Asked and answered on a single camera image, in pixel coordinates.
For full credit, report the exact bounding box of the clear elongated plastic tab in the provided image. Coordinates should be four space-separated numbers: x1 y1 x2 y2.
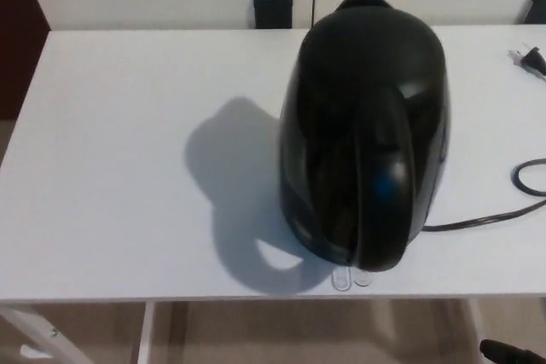
329 267 353 293

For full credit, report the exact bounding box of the black power cord with plug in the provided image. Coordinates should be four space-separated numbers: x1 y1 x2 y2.
420 45 546 234

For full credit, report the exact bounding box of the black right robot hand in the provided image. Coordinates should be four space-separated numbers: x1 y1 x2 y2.
479 338 546 364

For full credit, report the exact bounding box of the black electric kettle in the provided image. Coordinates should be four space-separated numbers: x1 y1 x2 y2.
276 0 452 273

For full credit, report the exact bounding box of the dark maroon panel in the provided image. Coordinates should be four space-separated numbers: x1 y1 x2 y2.
0 0 53 123

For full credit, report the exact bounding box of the clear round plastic tab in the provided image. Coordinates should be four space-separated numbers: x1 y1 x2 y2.
353 269 375 288

